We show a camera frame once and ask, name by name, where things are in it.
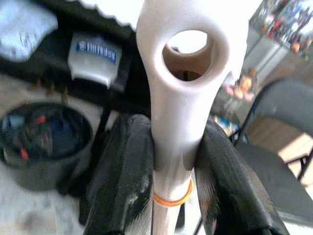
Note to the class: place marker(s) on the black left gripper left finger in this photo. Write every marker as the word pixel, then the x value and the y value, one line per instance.
pixel 122 171

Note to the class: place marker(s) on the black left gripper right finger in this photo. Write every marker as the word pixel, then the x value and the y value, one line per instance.
pixel 225 176

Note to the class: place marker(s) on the dark grey folding chair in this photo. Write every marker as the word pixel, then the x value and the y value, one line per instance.
pixel 269 171

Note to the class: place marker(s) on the orange rubber band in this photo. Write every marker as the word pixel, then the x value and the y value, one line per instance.
pixel 171 202

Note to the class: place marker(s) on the black round bucket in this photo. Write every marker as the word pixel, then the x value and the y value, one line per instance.
pixel 41 147

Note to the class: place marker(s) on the black metal rack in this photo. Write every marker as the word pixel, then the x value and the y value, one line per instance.
pixel 133 80

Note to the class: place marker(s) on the colourful toy figurine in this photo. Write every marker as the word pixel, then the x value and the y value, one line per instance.
pixel 243 85

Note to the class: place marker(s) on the white bag with blue print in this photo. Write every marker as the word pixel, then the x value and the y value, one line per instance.
pixel 95 58

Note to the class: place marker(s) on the shelf of colourful figurines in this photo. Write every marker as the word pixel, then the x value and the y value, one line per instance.
pixel 286 22

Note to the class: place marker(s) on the white plastic bag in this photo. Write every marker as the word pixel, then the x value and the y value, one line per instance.
pixel 22 27

